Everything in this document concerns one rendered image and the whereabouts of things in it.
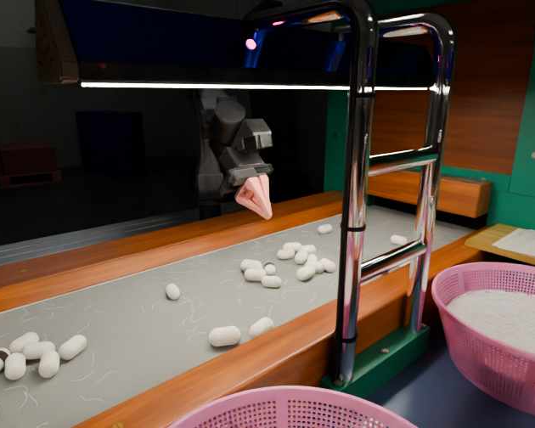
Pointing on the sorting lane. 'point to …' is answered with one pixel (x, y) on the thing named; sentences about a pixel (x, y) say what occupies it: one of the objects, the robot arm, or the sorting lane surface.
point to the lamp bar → (200, 50)
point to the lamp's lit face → (223, 86)
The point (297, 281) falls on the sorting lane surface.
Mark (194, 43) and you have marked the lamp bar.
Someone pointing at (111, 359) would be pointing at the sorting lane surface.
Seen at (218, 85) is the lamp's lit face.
